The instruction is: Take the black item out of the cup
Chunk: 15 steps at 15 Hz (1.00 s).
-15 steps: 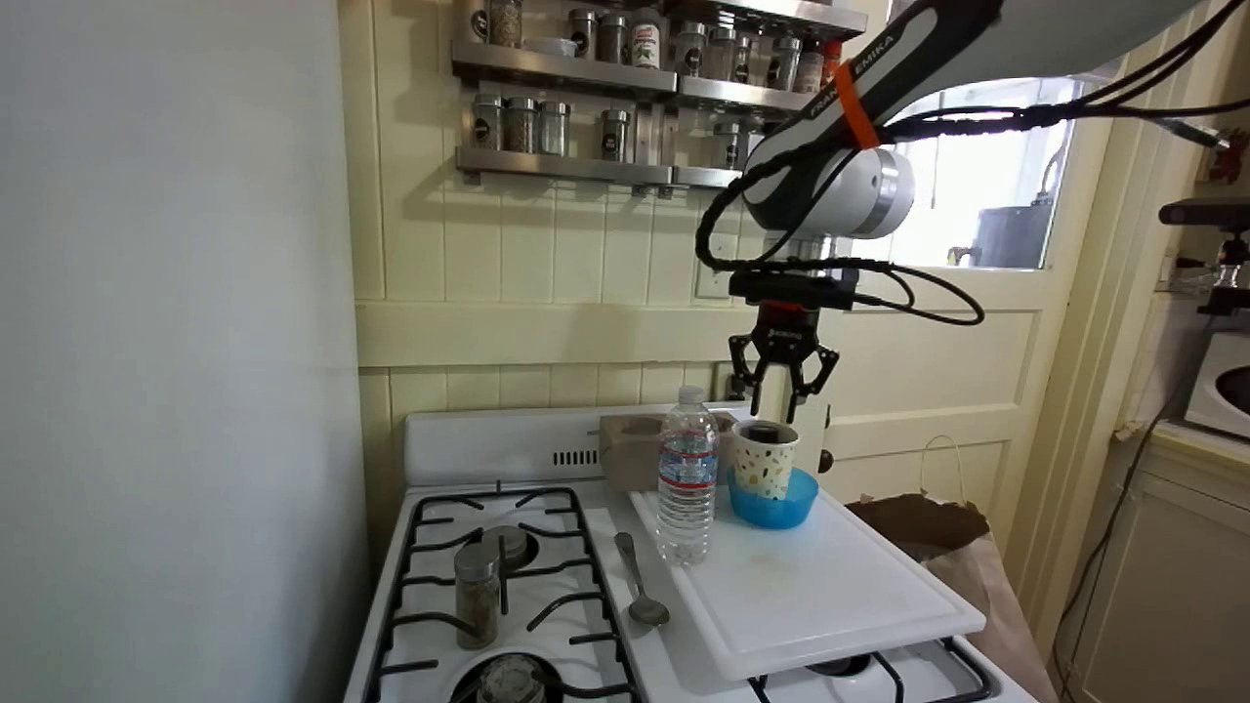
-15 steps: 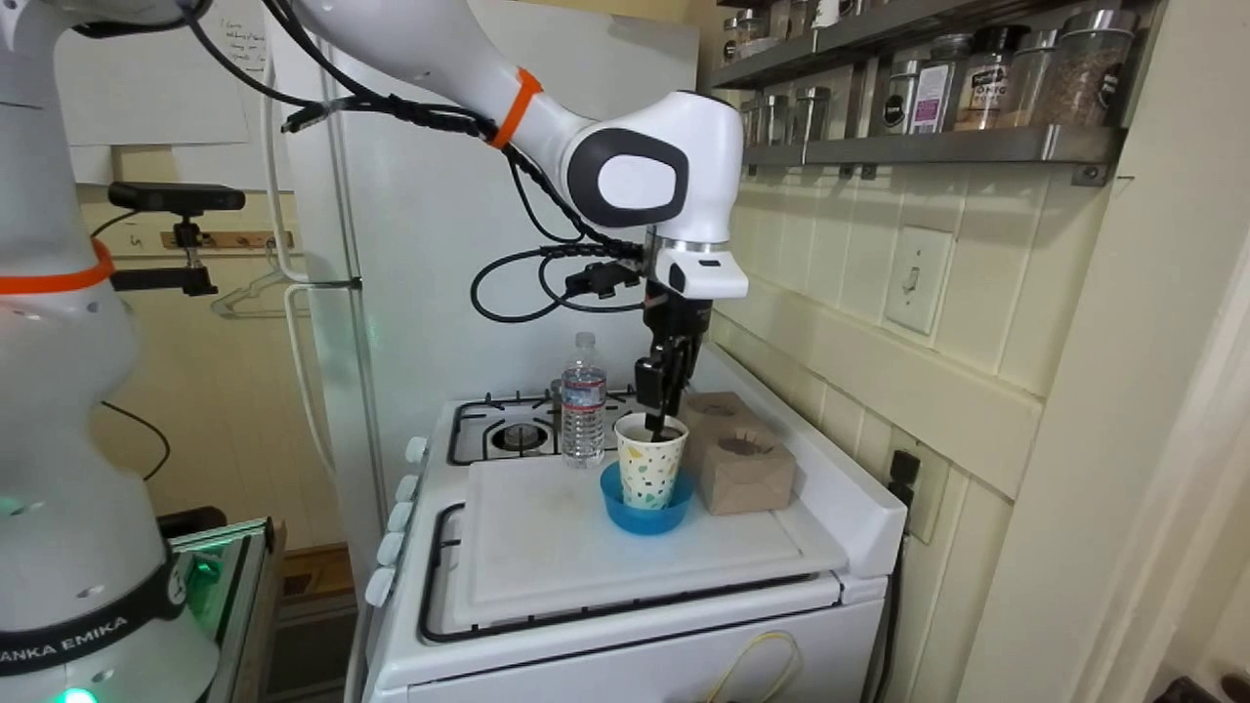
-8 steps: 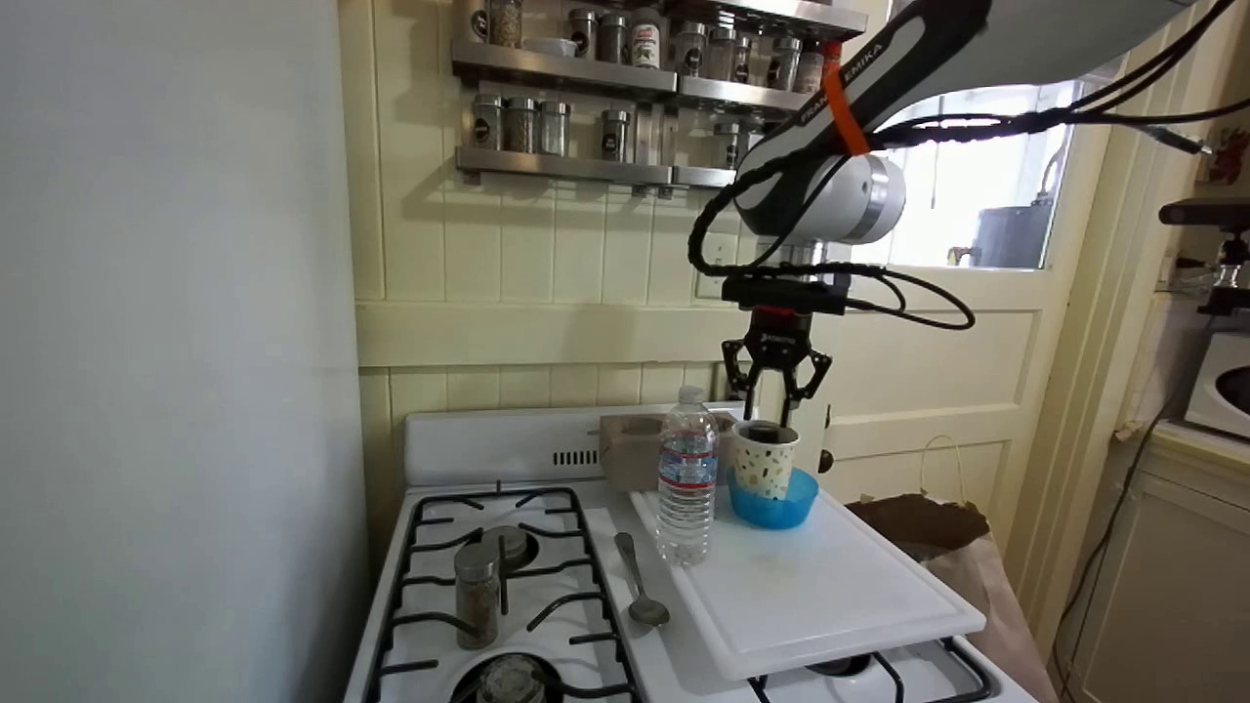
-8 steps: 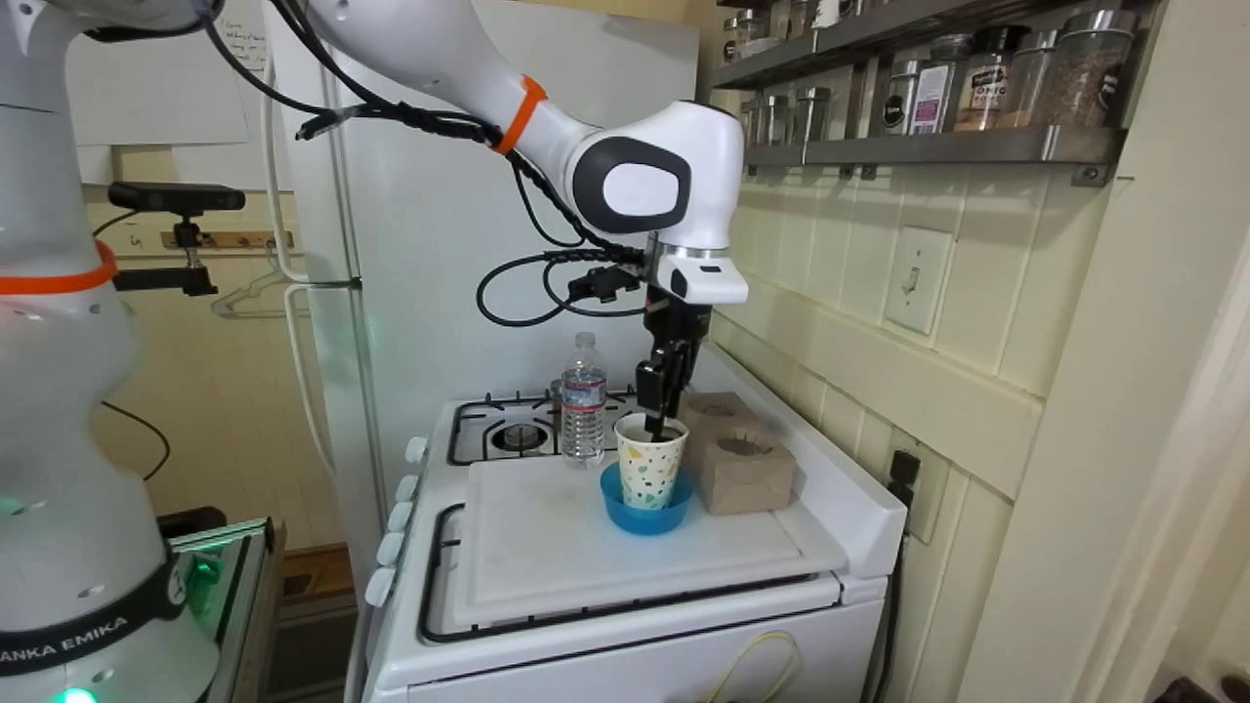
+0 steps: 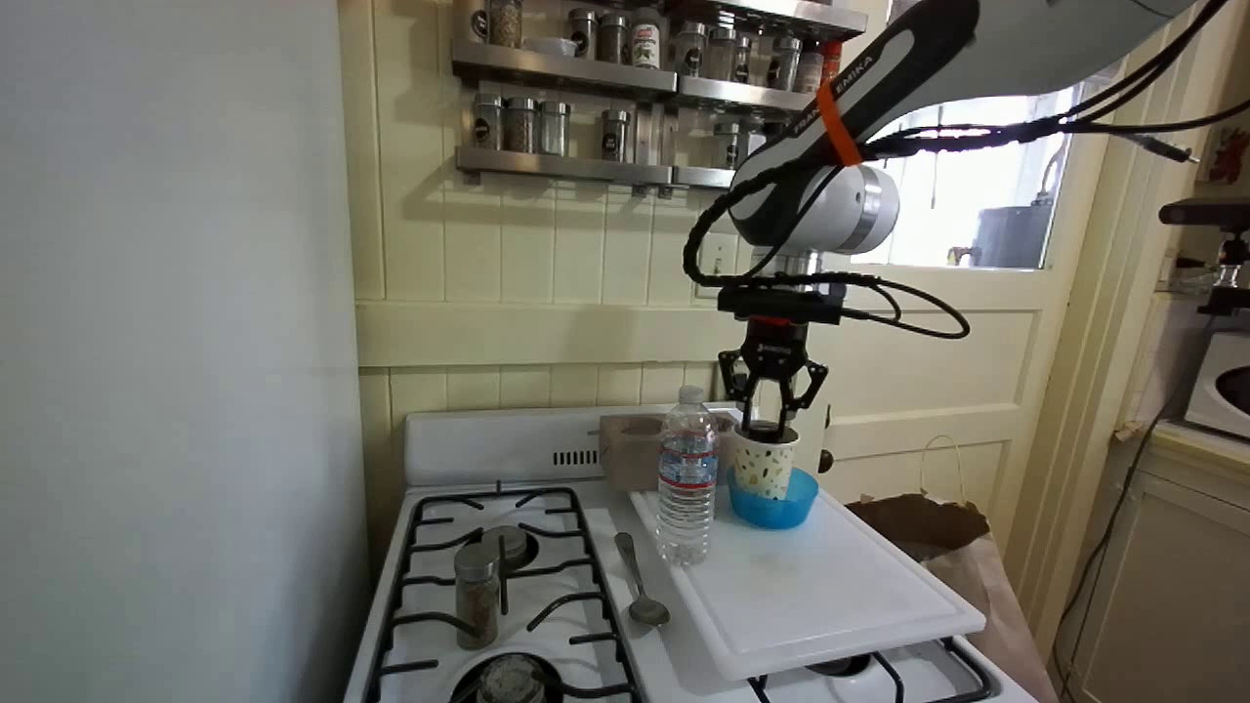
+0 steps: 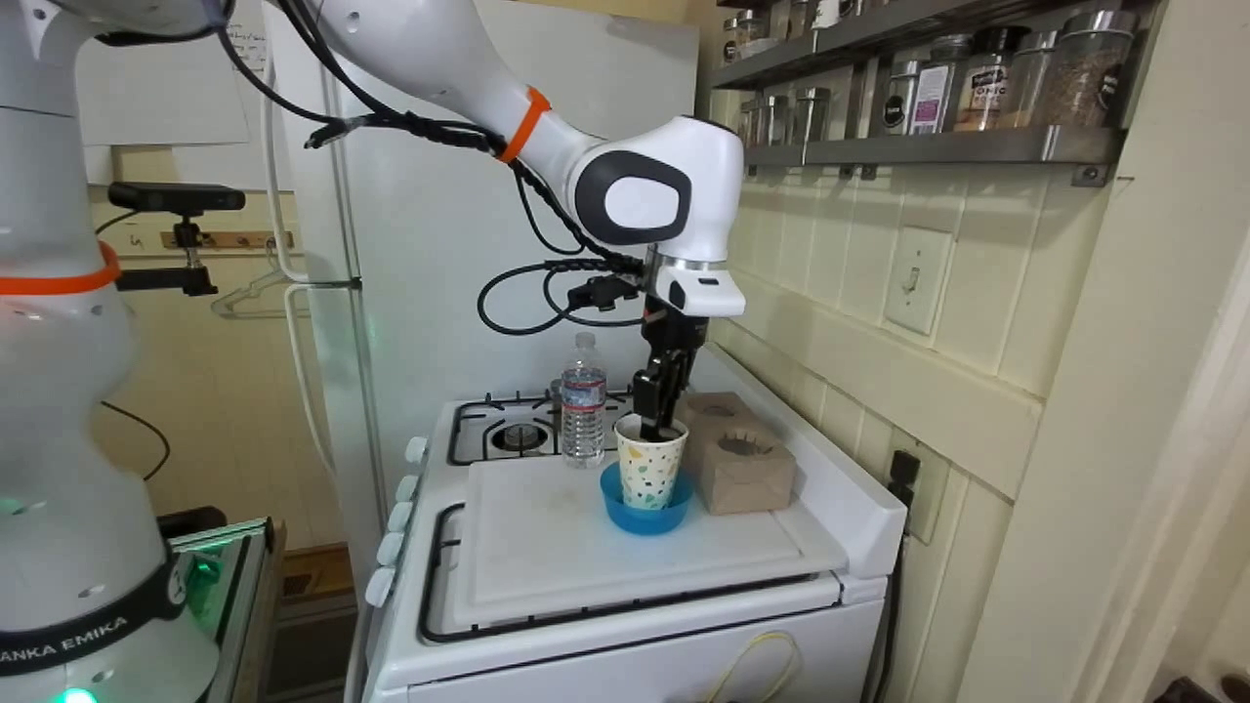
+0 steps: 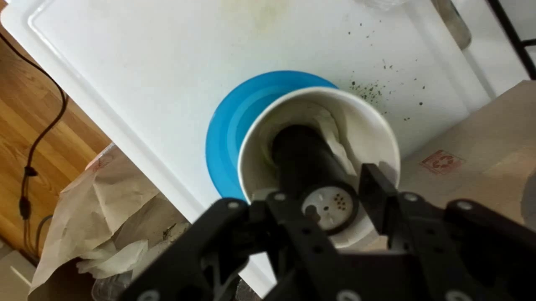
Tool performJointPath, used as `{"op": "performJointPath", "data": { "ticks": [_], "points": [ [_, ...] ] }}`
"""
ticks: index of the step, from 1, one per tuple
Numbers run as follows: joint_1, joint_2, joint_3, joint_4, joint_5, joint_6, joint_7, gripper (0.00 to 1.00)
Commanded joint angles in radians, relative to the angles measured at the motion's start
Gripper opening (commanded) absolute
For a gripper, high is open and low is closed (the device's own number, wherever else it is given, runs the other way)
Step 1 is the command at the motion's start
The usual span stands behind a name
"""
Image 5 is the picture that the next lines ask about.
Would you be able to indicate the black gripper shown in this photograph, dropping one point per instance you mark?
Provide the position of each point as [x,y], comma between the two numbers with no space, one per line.
[775,352]

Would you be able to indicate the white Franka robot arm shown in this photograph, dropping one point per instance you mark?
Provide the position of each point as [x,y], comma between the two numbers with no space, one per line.
[845,217]

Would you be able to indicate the dotted paper cup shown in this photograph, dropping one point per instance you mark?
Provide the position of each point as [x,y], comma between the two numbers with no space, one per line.
[762,465]

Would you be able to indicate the blue plastic bowl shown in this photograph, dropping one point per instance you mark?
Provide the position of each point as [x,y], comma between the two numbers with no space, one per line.
[793,506]

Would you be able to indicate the clear plastic water bottle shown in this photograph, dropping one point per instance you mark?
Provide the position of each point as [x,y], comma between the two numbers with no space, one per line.
[686,482]

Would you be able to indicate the cream panel door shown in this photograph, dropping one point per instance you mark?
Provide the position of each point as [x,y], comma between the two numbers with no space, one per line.
[912,377]

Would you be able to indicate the brown paper bag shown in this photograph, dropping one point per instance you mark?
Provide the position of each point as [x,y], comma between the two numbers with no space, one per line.
[925,521]

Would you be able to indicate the white cutting board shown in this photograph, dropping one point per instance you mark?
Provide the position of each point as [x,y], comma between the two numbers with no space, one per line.
[805,586]

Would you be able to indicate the metal spoon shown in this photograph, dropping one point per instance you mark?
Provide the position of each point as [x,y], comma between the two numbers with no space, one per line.
[643,608]

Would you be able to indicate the white gas stove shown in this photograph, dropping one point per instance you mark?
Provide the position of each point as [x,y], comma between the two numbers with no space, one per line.
[522,452]

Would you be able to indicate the dark bucket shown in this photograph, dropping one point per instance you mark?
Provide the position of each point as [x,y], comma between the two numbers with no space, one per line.
[1013,235]

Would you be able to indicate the metal spice rack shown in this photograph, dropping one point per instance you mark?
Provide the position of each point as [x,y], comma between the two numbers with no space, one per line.
[561,166]

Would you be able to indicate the black burner grate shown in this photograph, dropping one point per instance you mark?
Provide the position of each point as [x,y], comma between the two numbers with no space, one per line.
[969,668]
[415,549]

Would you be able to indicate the glass jar with dark spice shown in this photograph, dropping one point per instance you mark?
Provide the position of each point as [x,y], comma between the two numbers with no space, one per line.
[479,601]

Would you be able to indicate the white refrigerator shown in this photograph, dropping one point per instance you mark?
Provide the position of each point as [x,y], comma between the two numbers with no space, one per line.
[168,352]

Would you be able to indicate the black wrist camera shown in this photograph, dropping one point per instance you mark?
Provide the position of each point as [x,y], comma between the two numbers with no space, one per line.
[784,301]

